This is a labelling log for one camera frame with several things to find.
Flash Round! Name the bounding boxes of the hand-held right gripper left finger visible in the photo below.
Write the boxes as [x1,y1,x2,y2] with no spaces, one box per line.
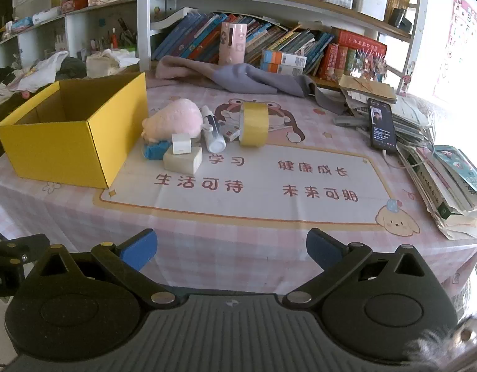
[36,228,179,310]

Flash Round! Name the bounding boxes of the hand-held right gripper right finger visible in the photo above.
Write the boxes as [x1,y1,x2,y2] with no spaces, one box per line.
[283,228,433,310]

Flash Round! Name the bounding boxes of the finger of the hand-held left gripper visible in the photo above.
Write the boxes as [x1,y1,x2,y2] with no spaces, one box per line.
[0,234,50,266]

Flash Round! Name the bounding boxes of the beige rectangular block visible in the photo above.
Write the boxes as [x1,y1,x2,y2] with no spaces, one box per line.
[163,145,203,175]

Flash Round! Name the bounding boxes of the yellow cardboard box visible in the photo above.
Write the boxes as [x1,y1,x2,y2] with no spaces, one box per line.
[0,72,149,189]

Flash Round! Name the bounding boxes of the small white cube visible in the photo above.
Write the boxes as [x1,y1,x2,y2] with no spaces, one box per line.
[171,133,193,155]

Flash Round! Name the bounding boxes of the pink plush toy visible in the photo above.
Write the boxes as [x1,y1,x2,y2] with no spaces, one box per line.
[141,99,203,143]

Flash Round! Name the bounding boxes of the white spray bottle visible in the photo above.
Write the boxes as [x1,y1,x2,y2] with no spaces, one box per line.
[200,105,227,153]

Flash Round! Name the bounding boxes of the pink printed tall container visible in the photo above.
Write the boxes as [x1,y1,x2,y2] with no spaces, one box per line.
[218,22,247,66]

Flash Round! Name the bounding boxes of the pink printed tablecloth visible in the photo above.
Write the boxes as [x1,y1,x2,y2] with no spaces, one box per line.
[0,73,477,307]

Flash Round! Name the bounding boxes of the black smartphone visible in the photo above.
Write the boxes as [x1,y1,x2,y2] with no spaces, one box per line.
[367,98,398,153]

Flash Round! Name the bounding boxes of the stack of worn books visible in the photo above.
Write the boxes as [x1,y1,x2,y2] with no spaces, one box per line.
[397,145,477,241]

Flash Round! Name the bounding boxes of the stack of papers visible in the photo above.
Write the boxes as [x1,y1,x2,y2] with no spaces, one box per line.
[339,85,435,153]

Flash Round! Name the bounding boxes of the brown paper envelope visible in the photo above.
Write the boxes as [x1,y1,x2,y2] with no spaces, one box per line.
[338,74,397,103]

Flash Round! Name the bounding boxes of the white garment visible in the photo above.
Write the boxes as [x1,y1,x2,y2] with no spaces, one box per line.
[11,50,70,92]

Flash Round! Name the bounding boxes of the orange and blue box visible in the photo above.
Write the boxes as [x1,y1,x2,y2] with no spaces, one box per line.
[262,50,307,67]
[261,62,303,77]

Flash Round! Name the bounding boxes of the dark garment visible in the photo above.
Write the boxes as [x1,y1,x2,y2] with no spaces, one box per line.
[54,56,88,83]

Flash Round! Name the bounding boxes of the thick red book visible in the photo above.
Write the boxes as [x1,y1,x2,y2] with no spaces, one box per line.
[318,43,339,80]
[335,46,349,82]

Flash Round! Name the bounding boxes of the beige tissue bag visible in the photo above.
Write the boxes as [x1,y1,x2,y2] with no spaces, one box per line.
[85,48,140,79]

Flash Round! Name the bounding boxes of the grey and beige cloth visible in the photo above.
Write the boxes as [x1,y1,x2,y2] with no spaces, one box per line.
[155,55,350,115]

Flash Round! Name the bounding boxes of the small cartoon figurine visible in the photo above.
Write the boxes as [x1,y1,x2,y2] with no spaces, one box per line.
[401,62,416,97]

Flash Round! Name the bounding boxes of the colourful printed book set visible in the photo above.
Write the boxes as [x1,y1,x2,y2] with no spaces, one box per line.
[353,48,388,85]

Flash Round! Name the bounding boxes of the large red book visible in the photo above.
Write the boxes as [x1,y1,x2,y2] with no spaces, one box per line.
[333,29,388,57]

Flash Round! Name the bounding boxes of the cluster of pens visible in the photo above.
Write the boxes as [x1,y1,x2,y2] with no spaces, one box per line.
[89,19,138,52]

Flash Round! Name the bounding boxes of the row of leaning books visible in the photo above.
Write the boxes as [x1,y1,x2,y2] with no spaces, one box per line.
[151,12,336,75]

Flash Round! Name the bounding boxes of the blue tissue packet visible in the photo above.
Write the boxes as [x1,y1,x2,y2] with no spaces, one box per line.
[10,17,35,32]

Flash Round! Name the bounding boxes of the white side shelf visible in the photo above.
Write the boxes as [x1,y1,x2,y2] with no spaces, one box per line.
[0,0,138,71]

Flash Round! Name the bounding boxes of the white tube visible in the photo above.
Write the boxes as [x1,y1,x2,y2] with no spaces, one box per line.
[32,8,63,24]

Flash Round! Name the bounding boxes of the white bookshelf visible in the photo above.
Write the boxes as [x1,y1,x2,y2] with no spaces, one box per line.
[137,0,431,86]

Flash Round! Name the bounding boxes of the small black box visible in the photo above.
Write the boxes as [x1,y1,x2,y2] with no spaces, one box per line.
[390,8,413,33]

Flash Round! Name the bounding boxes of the white pen box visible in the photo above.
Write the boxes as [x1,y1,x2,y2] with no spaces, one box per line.
[353,0,388,22]

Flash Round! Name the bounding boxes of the white charging cable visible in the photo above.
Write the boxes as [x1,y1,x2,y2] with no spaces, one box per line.
[381,139,439,171]

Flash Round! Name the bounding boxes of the alphabet wall poster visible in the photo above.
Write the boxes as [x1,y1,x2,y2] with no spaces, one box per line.
[432,0,477,103]

